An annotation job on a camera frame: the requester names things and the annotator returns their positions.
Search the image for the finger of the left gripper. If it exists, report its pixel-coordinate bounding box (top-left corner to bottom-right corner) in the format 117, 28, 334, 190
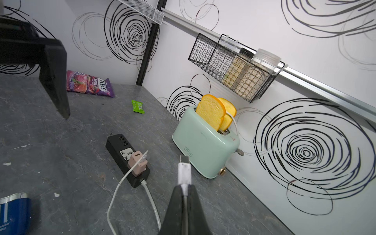
1, 18, 71, 119

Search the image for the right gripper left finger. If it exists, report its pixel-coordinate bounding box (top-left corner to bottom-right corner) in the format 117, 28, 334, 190
158, 186, 183, 235

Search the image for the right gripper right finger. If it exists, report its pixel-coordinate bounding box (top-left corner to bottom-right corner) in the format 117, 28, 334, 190
187, 185, 212, 235

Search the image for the white USB charging cable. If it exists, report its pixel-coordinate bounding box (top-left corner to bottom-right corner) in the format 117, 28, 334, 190
106, 149, 193, 235

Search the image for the pink USB charger adapter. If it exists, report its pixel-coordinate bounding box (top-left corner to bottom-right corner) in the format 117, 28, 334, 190
127, 151, 148, 177

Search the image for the black power strip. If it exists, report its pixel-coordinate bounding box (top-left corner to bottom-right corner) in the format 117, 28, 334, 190
106, 134, 150, 188

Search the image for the blue electric shaver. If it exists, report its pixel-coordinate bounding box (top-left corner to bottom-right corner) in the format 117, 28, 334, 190
1, 193, 31, 235

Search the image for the purple candy bag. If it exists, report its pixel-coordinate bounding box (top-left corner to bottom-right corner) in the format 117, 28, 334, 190
66, 70, 115, 98

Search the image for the mint green toaster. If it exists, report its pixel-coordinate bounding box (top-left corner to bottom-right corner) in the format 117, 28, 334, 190
172, 106, 244, 179

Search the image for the front yellow toast slice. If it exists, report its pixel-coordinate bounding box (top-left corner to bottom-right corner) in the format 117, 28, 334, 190
196, 95, 226, 131

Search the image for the yellow toast slice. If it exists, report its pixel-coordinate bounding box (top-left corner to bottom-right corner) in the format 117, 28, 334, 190
218, 98, 237, 131
196, 95, 226, 131

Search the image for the rear yellow toast slice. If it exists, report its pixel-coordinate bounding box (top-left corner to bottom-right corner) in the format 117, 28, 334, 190
218, 98, 237, 131

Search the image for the green snack packet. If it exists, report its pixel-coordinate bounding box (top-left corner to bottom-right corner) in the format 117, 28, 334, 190
131, 100, 145, 114

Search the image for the white lid spice jar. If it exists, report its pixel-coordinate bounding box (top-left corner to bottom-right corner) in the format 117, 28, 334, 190
235, 49, 281, 101

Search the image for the white power strip cord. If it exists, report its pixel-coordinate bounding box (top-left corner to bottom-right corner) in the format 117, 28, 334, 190
140, 179, 162, 231

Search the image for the white mesh wall shelf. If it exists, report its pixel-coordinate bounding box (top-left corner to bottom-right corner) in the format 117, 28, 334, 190
118, 0, 165, 25

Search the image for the black wire wall basket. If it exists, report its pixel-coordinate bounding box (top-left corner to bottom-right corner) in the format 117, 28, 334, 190
189, 33, 287, 103

